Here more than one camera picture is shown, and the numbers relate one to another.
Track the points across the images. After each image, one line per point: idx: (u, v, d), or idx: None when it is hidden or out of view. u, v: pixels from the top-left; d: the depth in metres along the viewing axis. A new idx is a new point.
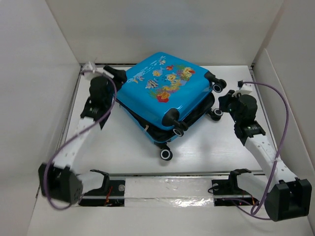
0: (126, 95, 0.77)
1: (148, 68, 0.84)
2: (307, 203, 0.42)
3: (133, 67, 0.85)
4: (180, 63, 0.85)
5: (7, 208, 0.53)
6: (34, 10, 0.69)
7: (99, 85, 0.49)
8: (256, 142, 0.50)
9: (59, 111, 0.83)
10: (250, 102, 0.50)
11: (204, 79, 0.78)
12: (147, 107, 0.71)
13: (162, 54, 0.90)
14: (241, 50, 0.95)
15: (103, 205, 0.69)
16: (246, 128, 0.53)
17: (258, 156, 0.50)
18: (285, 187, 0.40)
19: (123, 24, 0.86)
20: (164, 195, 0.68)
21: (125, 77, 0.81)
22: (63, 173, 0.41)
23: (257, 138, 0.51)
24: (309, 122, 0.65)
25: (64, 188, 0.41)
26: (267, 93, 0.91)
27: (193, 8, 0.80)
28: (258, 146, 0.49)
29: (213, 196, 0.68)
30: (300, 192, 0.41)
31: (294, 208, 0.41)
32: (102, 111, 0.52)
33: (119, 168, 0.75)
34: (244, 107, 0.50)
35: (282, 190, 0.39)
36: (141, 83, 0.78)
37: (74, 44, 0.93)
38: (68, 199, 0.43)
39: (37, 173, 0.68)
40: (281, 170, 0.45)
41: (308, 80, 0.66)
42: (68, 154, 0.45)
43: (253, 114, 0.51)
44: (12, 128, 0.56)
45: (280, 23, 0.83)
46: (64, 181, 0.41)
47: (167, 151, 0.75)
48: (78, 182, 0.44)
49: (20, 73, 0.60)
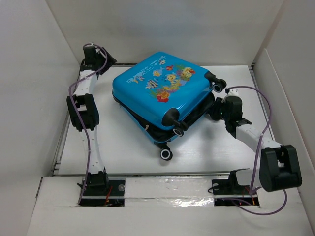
0: (127, 95, 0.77)
1: (148, 69, 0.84)
2: (298, 169, 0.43)
3: (133, 67, 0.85)
4: (180, 63, 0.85)
5: (7, 208, 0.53)
6: (34, 11, 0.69)
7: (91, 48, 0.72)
8: (244, 128, 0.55)
9: (59, 111, 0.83)
10: (236, 100, 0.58)
11: (204, 79, 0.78)
12: (147, 107, 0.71)
13: (162, 54, 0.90)
14: (241, 50, 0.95)
15: (103, 205, 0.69)
16: (236, 122, 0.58)
17: (248, 140, 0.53)
18: (271, 151, 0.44)
19: (123, 24, 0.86)
20: (164, 195, 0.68)
21: (125, 77, 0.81)
22: (86, 97, 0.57)
23: (245, 126, 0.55)
24: (309, 122, 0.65)
25: (90, 106, 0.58)
26: (267, 93, 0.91)
27: (193, 8, 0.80)
28: (246, 131, 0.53)
29: (213, 196, 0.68)
30: (287, 159, 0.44)
31: (287, 175, 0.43)
32: (94, 66, 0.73)
33: (119, 168, 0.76)
34: (231, 103, 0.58)
35: (268, 152, 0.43)
36: (141, 83, 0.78)
37: (74, 44, 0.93)
38: (94, 119, 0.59)
39: (37, 173, 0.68)
40: (267, 141, 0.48)
41: (308, 80, 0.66)
42: (83, 89, 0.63)
43: (240, 109, 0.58)
44: (12, 128, 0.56)
45: (279, 23, 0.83)
46: (89, 102, 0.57)
47: (167, 151, 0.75)
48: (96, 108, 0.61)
49: (20, 73, 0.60)
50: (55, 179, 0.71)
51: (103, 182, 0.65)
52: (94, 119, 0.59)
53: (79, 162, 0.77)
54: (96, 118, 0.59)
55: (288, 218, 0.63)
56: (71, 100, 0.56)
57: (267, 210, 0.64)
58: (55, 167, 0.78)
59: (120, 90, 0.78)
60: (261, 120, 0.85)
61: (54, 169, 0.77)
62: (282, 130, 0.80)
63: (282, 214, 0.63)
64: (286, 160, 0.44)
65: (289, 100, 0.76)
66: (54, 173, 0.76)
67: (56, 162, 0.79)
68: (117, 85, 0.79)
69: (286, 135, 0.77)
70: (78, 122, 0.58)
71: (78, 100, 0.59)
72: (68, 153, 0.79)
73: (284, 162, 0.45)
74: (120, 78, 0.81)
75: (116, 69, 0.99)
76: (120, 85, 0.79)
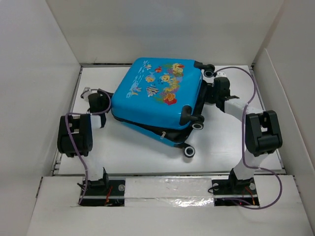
0: (131, 110, 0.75)
1: (139, 77, 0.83)
2: (278, 131, 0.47)
3: (124, 81, 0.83)
4: (168, 62, 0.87)
5: (7, 208, 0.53)
6: (34, 11, 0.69)
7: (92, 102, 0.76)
8: (231, 102, 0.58)
9: (59, 111, 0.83)
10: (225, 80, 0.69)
11: (197, 70, 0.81)
12: (161, 114, 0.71)
13: (144, 59, 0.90)
14: (240, 50, 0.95)
15: (103, 205, 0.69)
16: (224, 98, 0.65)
17: (236, 112, 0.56)
18: (255, 115, 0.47)
19: (123, 24, 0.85)
20: (163, 195, 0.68)
21: (122, 94, 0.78)
22: (81, 116, 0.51)
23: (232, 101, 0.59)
24: (309, 123, 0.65)
25: (84, 125, 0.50)
26: (267, 93, 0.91)
27: (193, 8, 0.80)
28: (233, 103, 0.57)
29: (213, 196, 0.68)
30: (269, 122, 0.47)
31: (269, 136, 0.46)
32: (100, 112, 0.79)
33: (119, 168, 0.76)
34: (218, 81, 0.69)
35: (252, 116, 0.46)
36: (143, 95, 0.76)
37: (74, 44, 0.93)
38: (84, 140, 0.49)
39: (37, 173, 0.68)
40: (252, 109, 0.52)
41: (308, 80, 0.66)
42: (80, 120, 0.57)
43: (226, 86, 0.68)
44: (12, 128, 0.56)
45: (279, 23, 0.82)
46: (84, 121, 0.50)
47: (190, 148, 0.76)
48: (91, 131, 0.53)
49: (21, 73, 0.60)
50: (55, 179, 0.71)
51: (103, 181, 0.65)
52: (84, 140, 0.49)
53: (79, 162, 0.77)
54: (86, 138, 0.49)
55: (289, 218, 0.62)
56: (64, 119, 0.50)
57: (267, 210, 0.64)
58: (55, 167, 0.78)
59: (122, 109, 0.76)
60: None
61: (54, 169, 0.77)
62: (282, 130, 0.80)
63: (282, 214, 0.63)
64: (268, 124, 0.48)
65: (289, 100, 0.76)
66: (55, 173, 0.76)
67: (56, 162, 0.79)
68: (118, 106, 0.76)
69: (286, 135, 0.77)
70: (67, 143, 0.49)
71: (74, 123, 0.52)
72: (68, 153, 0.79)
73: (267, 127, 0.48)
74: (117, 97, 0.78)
75: (116, 69, 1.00)
76: (121, 103, 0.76)
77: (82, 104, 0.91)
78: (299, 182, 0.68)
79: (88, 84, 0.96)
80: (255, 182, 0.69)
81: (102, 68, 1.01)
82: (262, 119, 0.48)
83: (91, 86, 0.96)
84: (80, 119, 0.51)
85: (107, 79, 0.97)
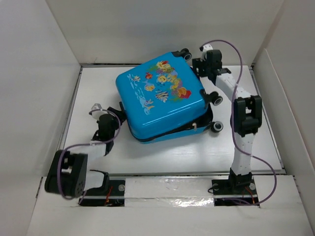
0: (155, 125, 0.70)
1: (139, 91, 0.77)
2: (260, 114, 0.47)
3: (128, 103, 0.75)
4: (150, 65, 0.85)
5: (6, 208, 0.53)
6: (34, 11, 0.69)
7: (107, 122, 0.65)
8: (223, 77, 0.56)
9: (59, 111, 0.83)
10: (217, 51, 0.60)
11: (179, 58, 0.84)
12: (187, 110, 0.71)
13: (127, 73, 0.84)
14: (240, 50, 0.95)
15: (103, 205, 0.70)
16: (216, 71, 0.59)
17: (225, 89, 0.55)
18: (242, 101, 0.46)
19: (123, 24, 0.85)
20: (164, 195, 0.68)
21: (137, 114, 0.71)
22: (78, 155, 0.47)
23: (224, 75, 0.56)
24: (309, 123, 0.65)
25: (78, 166, 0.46)
26: (267, 93, 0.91)
27: (193, 8, 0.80)
28: (224, 80, 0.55)
29: (213, 196, 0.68)
30: (254, 106, 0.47)
31: (251, 120, 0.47)
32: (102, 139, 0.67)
33: (119, 168, 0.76)
34: (211, 53, 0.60)
35: (239, 102, 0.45)
36: (159, 104, 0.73)
37: (74, 44, 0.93)
38: (74, 184, 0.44)
39: (37, 173, 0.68)
40: (240, 92, 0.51)
41: (308, 80, 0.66)
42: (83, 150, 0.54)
43: (219, 58, 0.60)
44: (12, 128, 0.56)
45: (279, 23, 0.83)
46: (79, 161, 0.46)
47: (218, 126, 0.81)
48: (83, 173, 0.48)
49: (20, 73, 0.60)
50: None
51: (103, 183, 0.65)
52: (74, 184, 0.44)
53: None
54: (76, 182, 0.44)
55: (288, 218, 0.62)
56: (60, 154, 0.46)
57: (267, 210, 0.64)
58: None
59: (148, 128, 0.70)
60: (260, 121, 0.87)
61: None
62: (282, 130, 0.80)
63: (282, 214, 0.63)
64: (253, 108, 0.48)
65: (289, 100, 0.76)
66: None
67: None
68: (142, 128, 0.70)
69: (286, 135, 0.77)
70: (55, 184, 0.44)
71: (69, 159, 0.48)
72: None
73: (251, 108, 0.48)
74: (135, 120, 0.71)
75: (116, 69, 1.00)
76: (144, 124, 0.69)
77: (82, 104, 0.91)
78: (299, 182, 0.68)
79: (88, 84, 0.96)
80: (255, 182, 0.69)
81: (102, 68, 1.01)
82: (247, 103, 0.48)
83: (91, 86, 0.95)
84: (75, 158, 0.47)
85: (107, 79, 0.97)
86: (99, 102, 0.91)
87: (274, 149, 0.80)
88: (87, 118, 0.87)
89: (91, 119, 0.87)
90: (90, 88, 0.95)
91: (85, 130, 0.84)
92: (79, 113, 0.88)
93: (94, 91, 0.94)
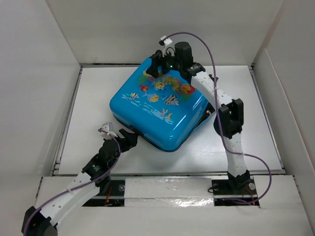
0: (182, 130, 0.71)
1: (146, 106, 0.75)
2: (242, 116, 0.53)
3: (141, 120, 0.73)
4: (139, 75, 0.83)
5: (7, 209, 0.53)
6: (34, 11, 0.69)
7: (108, 149, 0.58)
8: (199, 79, 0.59)
9: (59, 112, 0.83)
10: (181, 45, 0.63)
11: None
12: (199, 104, 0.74)
13: (121, 94, 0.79)
14: (240, 51, 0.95)
15: (103, 205, 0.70)
16: (189, 69, 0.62)
17: (203, 90, 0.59)
18: (226, 108, 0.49)
19: (123, 24, 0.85)
20: (164, 195, 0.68)
21: (162, 128, 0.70)
22: (43, 222, 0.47)
23: (199, 74, 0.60)
24: (309, 123, 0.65)
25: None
26: (267, 93, 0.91)
27: (193, 8, 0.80)
28: (201, 82, 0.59)
29: (213, 196, 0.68)
30: (236, 109, 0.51)
31: (235, 123, 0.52)
32: (101, 171, 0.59)
33: (119, 168, 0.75)
34: (180, 50, 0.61)
35: (224, 111, 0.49)
36: (175, 108, 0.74)
37: (74, 44, 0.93)
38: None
39: (37, 173, 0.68)
40: (221, 96, 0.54)
41: (308, 81, 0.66)
42: (55, 206, 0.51)
43: (190, 54, 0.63)
44: (12, 128, 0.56)
45: (279, 23, 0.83)
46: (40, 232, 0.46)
47: None
48: (53, 231, 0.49)
49: (21, 73, 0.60)
50: (55, 179, 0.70)
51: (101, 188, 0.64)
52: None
53: (79, 162, 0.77)
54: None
55: (289, 218, 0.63)
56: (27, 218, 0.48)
57: (267, 210, 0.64)
58: (55, 167, 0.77)
59: (176, 135, 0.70)
60: (261, 121, 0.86)
61: (54, 169, 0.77)
62: (282, 130, 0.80)
63: (282, 214, 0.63)
64: (236, 110, 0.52)
65: (289, 100, 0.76)
66: (55, 173, 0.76)
67: (56, 162, 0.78)
68: (172, 138, 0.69)
69: (286, 135, 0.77)
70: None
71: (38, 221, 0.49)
72: (69, 153, 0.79)
73: (233, 110, 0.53)
74: (161, 135, 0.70)
75: (116, 69, 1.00)
76: (173, 133, 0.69)
77: (82, 103, 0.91)
78: (299, 182, 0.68)
79: (88, 84, 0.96)
80: (255, 182, 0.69)
81: (102, 68, 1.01)
82: (230, 106, 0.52)
83: (91, 86, 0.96)
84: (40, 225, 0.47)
85: (107, 79, 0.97)
86: (99, 102, 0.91)
87: (274, 149, 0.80)
88: (87, 118, 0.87)
89: (91, 119, 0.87)
90: (90, 88, 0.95)
91: (85, 130, 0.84)
92: (79, 114, 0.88)
93: (94, 91, 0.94)
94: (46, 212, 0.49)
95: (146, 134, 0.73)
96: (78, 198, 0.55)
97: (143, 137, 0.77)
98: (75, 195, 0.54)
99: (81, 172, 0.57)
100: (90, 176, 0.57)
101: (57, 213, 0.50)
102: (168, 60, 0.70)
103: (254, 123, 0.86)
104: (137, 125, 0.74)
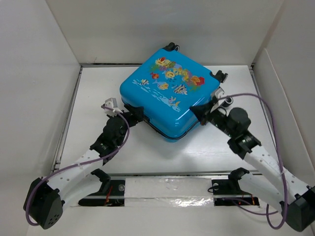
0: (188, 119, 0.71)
1: (156, 93, 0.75)
2: None
3: (149, 106, 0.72)
4: (150, 64, 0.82)
5: (6, 209, 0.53)
6: (34, 11, 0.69)
7: (114, 128, 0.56)
8: (257, 157, 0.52)
9: (59, 112, 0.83)
10: (238, 117, 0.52)
11: (173, 51, 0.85)
12: (207, 96, 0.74)
13: (132, 79, 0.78)
14: (240, 51, 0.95)
15: (103, 205, 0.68)
16: (241, 142, 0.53)
17: (262, 169, 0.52)
18: (302, 201, 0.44)
19: (123, 24, 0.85)
20: (164, 195, 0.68)
21: (169, 114, 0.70)
22: (51, 194, 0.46)
23: (256, 151, 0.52)
24: (309, 123, 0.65)
25: (47, 209, 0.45)
26: (267, 93, 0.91)
27: (193, 8, 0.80)
28: (260, 161, 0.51)
29: (213, 196, 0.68)
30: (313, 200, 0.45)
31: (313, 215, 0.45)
32: (109, 149, 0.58)
33: (119, 168, 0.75)
34: (238, 124, 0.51)
35: (301, 206, 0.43)
36: (183, 98, 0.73)
37: (74, 44, 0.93)
38: (42, 222, 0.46)
39: (37, 173, 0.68)
40: (291, 182, 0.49)
41: (308, 81, 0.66)
42: (63, 179, 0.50)
43: (246, 128, 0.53)
44: (12, 128, 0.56)
45: (279, 24, 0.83)
46: (47, 203, 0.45)
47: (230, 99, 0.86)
48: (58, 207, 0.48)
49: (21, 73, 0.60)
50: None
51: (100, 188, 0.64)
52: (42, 222, 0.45)
53: None
54: (44, 223, 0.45)
55: None
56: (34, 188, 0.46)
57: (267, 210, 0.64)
58: (55, 167, 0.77)
59: (182, 124, 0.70)
60: (261, 121, 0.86)
61: (54, 169, 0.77)
62: (283, 130, 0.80)
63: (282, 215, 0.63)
64: None
65: (289, 101, 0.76)
66: None
67: (56, 162, 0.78)
68: (177, 126, 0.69)
69: (286, 135, 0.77)
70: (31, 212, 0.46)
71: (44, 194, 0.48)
72: (69, 153, 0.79)
73: None
74: (168, 121, 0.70)
75: (116, 69, 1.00)
76: (179, 120, 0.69)
77: (82, 103, 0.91)
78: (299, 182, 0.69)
79: (88, 84, 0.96)
80: None
81: (102, 68, 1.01)
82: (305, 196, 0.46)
83: (91, 86, 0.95)
84: (48, 196, 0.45)
85: (107, 79, 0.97)
86: (99, 102, 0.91)
87: (274, 149, 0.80)
88: (87, 118, 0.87)
89: (91, 119, 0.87)
90: (90, 87, 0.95)
91: (85, 130, 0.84)
92: (79, 113, 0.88)
93: (94, 90, 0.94)
94: (53, 184, 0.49)
95: (153, 120, 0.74)
96: (86, 173, 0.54)
97: (149, 123, 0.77)
98: (83, 170, 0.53)
99: (90, 148, 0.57)
100: (99, 153, 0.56)
101: (65, 187, 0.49)
102: (214, 118, 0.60)
103: (254, 123, 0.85)
104: (144, 110, 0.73)
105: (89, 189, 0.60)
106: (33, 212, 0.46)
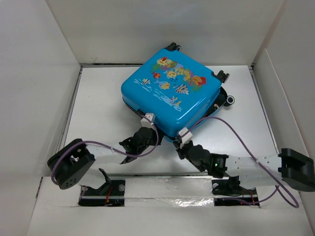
0: (189, 118, 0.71)
1: (158, 92, 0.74)
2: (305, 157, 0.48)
3: (151, 105, 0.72)
4: (152, 64, 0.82)
5: (5, 209, 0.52)
6: (34, 11, 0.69)
7: (144, 135, 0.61)
8: (234, 167, 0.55)
9: (59, 112, 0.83)
10: (197, 155, 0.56)
11: (174, 51, 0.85)
12: (208, 95, 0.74)
13: (134, 78, 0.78)
14: (240, 51, 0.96)
15: (103, 205, 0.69)
16: (218, 167, 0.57)
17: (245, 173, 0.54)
18: (288, 169, 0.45)
19: (122, 24, 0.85)
20: (164, 195, 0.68)
21: (170, 113, 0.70)
22: (89, 155, 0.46)
23: (230, 162, 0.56)
24: (310, 124, 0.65)
25: (77, 167, 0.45)
26: (267, 93, 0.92)
27: (193, 9, 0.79)
28: (238, 168, 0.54)
29: (213, 196, 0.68)
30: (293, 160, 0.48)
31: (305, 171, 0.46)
32: (131, 151, 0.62)
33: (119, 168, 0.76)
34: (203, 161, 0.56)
35: (291, 174, 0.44)
36: (185, 98, 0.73)
37: (74, 44, 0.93)
38: (63, 179, 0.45)
39: (37, 174, 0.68)
40: (267, 162, 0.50)
41: (308, 82, 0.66)
42: (98, 150, 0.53)
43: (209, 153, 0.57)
44: (11, 129, 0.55)
45: (279, 24, 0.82)
46: (80, 162, 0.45)
47: (231, 98, 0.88)
48: (80, 174, 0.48)
49: (20, 73, 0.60)
50: None
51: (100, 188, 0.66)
52: (64, 178, 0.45)
53: None
54: (64, 181, 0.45)
55: (287, 219, 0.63)
56: (74, 145, 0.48)
57: (267, 210, 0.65)
58: None
59: (183, 123, 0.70)
60: (262, 121, 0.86)
61: None
62: (282, 130, 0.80)
63: (282, 215, 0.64)
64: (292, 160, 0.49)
65: (289, 101, 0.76)
66: None
67: None
68: (178, 125, 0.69)
69: (286, 136, 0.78)
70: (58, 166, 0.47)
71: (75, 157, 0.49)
72: None
73: (290, 162, 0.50)
74: (169, 120, 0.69)
75: (116, 68, 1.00)
76: (180, 119, 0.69)
77: (82, 103, 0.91)
78: None
79: (88, 84, 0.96)
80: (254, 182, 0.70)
81: (102, 68, 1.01)
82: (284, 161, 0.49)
83: (91, 86, 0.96)
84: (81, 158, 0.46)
85: (107, 79, 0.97)
86: (99, 102, 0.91)
87: (274, 149, 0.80)
88: (86, 118, 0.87)
89: (90, 119, 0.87)
90: (90, 87, 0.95)
91: (85, 130, 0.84)
92: (79, 114, 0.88)
93: (94, 91, 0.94)
94: (90, 148, 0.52)
95: None
96: (111, 158, 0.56)
97: None
98: (112, 154, 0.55)
99: (119, 143, 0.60)
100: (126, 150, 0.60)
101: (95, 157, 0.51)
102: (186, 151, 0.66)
103: (254, 123, 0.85)
104: (146, 109, 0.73)
105: (93, 185, 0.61)
106: (61, 166, 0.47)
